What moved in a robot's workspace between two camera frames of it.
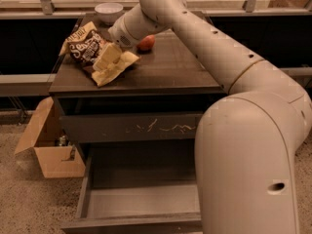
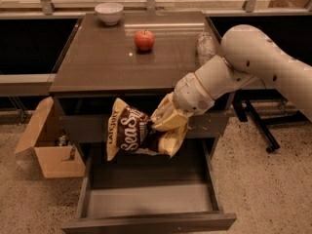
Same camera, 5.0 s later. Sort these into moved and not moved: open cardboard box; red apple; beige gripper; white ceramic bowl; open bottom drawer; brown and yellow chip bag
Moved: beige gripper; brown and yellow chip bag
Not moved: white ceramic bowl; open bottom drawer; red apple; open cardboard box
